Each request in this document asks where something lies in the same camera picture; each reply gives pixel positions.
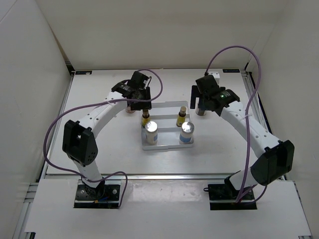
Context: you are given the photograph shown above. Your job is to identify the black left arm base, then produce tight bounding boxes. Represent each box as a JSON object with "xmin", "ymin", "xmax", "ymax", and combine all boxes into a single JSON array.
[{"xmin": 73, "ymin": 181, "xmax": 121, "ymax": 209}]

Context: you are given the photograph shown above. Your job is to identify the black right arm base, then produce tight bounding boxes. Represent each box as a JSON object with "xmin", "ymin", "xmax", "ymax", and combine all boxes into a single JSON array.
[{"xmin": 203, "ymin": 184, "xmax": 257, "ymax": 211}]

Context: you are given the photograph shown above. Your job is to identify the white can beige label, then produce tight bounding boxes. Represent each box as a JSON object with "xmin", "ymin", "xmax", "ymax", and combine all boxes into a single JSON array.
[{"xmin": 145, "ymin": 121, "xmax": 158, "ymax": 145}]

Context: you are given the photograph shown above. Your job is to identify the yellow bottle brown cap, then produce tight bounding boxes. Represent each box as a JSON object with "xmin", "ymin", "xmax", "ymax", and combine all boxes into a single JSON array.
[{"xmin": 176, "ymin": 106, "xmax": 186, "ymax": 127}]

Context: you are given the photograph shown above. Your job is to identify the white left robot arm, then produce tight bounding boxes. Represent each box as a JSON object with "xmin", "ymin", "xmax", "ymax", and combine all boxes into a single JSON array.
[{"xmin": 62, "ymin": 71, "xmax": 151, "ymax": 199}]

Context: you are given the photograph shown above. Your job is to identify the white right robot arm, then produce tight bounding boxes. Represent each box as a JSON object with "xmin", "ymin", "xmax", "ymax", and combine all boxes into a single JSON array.
[{"xmin": 190, "ymin": 75, "xmax": 295, "ymax": 199}]

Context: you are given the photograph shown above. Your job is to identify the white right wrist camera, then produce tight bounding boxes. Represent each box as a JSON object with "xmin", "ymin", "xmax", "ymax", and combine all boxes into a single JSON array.
[{"xmin": 208, "ymin": 71, "xmax": 220, "ymax": 85}]

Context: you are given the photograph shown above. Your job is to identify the white can blue label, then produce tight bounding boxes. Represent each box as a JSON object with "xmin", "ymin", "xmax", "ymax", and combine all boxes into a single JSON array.
[{"xmin": 179, "ymin": 121, "xmax": 194, "ymax": 144}]

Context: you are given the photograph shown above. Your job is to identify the pink spice jar white lid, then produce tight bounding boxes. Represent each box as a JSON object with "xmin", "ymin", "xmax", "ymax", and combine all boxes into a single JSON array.
[{"xmin": 125, "ymin": 106, "xmax": 135, "ymax": 114}]

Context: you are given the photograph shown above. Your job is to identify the yellow bottle tan cap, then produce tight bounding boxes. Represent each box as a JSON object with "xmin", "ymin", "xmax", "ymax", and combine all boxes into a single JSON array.
[{"xmin": 142, "ymin": 109, "xmax": 150, "ymax": 128}]

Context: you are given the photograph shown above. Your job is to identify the white stepped organizer tray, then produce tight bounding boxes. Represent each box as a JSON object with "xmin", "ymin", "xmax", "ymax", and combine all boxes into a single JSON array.
[{"xmin": 141, "ymin": 101, "xmax": 194, "ymax": 150}]

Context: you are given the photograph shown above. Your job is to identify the aluminium front rail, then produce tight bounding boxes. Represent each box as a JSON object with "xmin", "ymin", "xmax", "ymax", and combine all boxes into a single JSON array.
[{"xmin": 44, "ymin": 174, "xmax": 229, "ymax": 180}]

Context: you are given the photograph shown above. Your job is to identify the brown spice jar white lid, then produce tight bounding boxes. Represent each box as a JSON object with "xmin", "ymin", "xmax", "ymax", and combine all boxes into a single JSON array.
[{"xmin": 195, "ymin": 99, "xmax": 206, "ymax": 117}]

